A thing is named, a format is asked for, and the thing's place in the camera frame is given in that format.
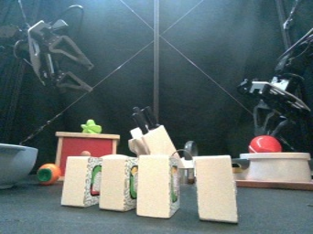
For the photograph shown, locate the round metal kitchen utensil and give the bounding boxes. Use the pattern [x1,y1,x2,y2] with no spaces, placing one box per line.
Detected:
[182,140,201,160]

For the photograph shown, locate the orange toy fruit green end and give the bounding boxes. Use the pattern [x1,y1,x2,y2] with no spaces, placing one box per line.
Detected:
[37,163,63,186]

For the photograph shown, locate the black handled toy knife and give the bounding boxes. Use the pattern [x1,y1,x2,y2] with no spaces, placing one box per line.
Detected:
[141,105,162,131]
[132,106,150,135]

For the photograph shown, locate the vertical metal frame pole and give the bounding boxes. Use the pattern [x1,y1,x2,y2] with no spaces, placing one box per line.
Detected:
[153,0,161,122]

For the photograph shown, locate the red toy ball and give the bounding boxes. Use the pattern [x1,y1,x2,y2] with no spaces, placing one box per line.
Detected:
[249,134,284,154]

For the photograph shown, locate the wooden board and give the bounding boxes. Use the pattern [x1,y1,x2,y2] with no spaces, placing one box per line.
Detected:
[235,178,313,192]

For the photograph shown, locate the red wooden toy box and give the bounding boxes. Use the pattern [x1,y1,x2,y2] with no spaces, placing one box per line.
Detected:
[54,131,121,177]

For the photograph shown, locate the green toy starfruit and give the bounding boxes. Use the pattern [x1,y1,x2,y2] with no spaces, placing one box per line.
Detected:
[79,119,104,134]

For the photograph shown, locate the grey blue bowl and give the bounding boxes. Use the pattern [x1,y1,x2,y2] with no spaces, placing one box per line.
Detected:
[0,143,39,190]

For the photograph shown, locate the white toy pot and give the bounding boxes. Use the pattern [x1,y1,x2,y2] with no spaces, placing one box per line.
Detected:
[232,152,313,183]

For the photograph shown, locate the wooden toy knife block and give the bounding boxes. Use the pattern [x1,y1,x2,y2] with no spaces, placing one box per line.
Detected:
[128,124,184,160]

